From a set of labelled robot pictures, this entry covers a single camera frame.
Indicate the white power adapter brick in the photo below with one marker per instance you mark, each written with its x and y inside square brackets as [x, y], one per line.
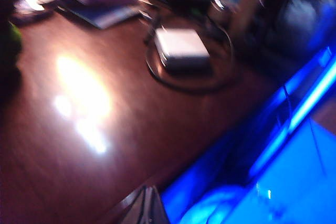
[181, 45]

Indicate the bronze thermos bottle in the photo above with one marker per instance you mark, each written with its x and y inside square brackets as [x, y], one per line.
[249, 6]

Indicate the green apple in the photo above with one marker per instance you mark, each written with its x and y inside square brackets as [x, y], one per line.
[14, 37]

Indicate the blue flat book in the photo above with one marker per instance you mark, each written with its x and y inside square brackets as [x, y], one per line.
[110, 16]

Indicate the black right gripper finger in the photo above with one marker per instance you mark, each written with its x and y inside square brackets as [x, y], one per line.
[151, 211]

